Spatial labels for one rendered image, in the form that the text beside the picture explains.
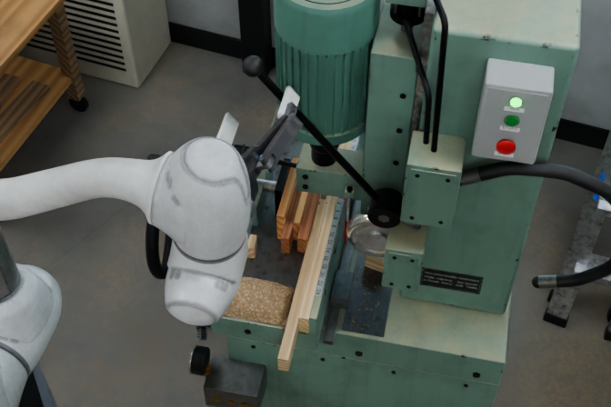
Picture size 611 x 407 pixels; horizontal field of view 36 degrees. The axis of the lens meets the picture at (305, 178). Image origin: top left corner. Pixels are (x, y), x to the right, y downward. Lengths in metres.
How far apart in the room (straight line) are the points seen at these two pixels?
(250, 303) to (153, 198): 0.63
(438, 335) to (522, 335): 1.01
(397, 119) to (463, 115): 0.14
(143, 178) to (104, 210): 1.97
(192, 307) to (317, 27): 0.49
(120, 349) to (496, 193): 1.52
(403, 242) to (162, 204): 0.62
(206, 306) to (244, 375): 0.79
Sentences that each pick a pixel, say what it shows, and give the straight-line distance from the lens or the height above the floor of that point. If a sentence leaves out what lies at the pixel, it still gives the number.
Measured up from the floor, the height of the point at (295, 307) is 0.94.
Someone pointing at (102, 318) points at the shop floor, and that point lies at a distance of 2.98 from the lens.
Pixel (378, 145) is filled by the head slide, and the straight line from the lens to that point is 1.71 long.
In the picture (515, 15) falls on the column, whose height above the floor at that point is 1.52.
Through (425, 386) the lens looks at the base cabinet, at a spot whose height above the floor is 0.65.
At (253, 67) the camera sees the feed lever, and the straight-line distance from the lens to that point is 1.52.
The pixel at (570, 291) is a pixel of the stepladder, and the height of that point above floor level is 0.15.
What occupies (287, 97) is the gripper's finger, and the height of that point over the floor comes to 1.38.
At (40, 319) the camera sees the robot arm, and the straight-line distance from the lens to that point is 2.02.
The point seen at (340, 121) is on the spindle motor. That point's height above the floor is 1.25.
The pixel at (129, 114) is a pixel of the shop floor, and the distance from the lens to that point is 3.52.
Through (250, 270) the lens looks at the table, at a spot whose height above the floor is 0.90.
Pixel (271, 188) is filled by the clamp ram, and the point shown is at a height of 0.96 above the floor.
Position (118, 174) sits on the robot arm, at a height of 1.51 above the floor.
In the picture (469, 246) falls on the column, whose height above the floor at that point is 1.01.
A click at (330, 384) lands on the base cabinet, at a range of 2.13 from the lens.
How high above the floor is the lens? 2.45
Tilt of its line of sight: 49 degrees down
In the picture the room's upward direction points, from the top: straight up
